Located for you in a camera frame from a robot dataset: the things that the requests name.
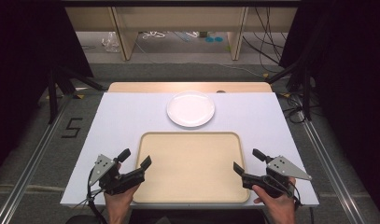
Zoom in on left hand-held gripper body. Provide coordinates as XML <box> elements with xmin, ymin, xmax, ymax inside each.
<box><xmin>88</xmin><ymin>153</ymin><xmax>147</xmax><ymax>196</ymax></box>

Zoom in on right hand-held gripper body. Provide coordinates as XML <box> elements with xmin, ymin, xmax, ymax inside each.
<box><xmin>242</xmin><ymin>155</ymin><xmax>313</xmax><ymax>199</ymax></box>

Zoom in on person's left hand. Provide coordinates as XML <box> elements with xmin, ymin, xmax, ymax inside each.
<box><xmin>104</xmin><ymin>184</ymin><xmax>141</xmax><ymax>217</ymax></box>

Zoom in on person's right hand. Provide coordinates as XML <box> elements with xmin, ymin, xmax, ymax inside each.
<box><xmin>252</xmin><ymin>176</ymin><xmax>297</xmax><ymax>217</ymax></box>

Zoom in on beige plastic tray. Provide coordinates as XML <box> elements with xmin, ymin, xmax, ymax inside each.
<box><xmin>133</xmin><ymin>131</ymin><xmax>251</xmax><ymax>204</ymax></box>

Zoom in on white round plate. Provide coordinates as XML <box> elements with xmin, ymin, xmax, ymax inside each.
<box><xmin>166</xmin><ymin>91</ymin><xmax>216</xmax><ymax>129</ymax></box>

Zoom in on light wooden table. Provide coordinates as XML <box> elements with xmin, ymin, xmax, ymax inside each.
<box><xmin>107</xmin><ymin>81</ymin><xmax>274</xmax><ymax>93</ymax></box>

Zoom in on black metal stand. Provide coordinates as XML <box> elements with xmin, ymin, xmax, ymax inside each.
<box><xmin>47</xmin><ymin>65</ymin><xmax>106</xmax><ymax>125</ymax></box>
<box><xmin>265</xmin><ymin>57</ymin><xmax>315</xmax><ymax>121</ymax></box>

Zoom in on black curtain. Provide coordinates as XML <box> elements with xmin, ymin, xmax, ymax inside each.
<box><xmin>278</xmin><ymin>0</ymin><xmax>380</xmax><ymax>218</ymax></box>
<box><xmin>0</xmin><ymin>0</ymin><xmax>94</xmax><ymax>180</ymax></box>

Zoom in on clear plastic bag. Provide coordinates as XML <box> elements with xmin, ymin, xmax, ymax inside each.
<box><xmin>101</xmin><ymin>31</ymin><xmax>121</xmax><ymax>53</ymax></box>

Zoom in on blue round discs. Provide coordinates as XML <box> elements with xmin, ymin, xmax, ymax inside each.
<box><xmin>204</xmin><ymin>35</ymin><xmax>225</xmax><ymax>44</ymax></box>

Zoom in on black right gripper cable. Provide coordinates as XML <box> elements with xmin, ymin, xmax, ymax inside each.
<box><xmin>287</xmin><ymin>181</ymin><xmax>304</xmax><ymax>211</ymax></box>

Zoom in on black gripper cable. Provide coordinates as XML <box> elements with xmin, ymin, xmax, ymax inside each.
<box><xmin>85</xmin><ymin>169</ymin><xmax>108</xmax><ymax>224</ymax></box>
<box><xmin>287</xmin><ymin>181</ymin><xmax>304</xmax><ymax>211</ymax></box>

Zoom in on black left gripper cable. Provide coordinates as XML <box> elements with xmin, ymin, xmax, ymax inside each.
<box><xmin>85</xmin><ymin>169</ymin><xmax>108</xmax><ymax>224</ymax></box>

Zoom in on metal floor rail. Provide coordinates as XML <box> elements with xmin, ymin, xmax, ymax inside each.
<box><xmin>298</xmin><ymin>110</ymin><xmax>371</xmax><ymax>224</ymax></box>
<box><xmin>0</xmin><ymin>95</ymin><xmax>72</xmax><ymax>224</ymax></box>

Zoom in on black floor cables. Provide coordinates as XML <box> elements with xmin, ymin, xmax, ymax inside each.
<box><xmin>278</xmin><ymin>92</ymin><xmax>304</xmax><ymax>124</ymax></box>

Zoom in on hanging black cables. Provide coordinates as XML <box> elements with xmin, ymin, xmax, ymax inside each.
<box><xmin>242</xmin><ymin>6</ymin><xmax>289</xmax><ymax>75</ymax></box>

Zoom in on white cable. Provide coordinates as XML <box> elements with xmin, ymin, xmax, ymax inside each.
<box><xmin>142</xmin><ymin>30</ymin><xmax>167</xmax><ymax>40</ymax></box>

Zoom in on wooden desk frame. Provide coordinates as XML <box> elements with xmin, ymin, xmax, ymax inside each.
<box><xmin>65</xmin><ymin>6</ymin><xmax>299</xmax><ymax>62</ymax></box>

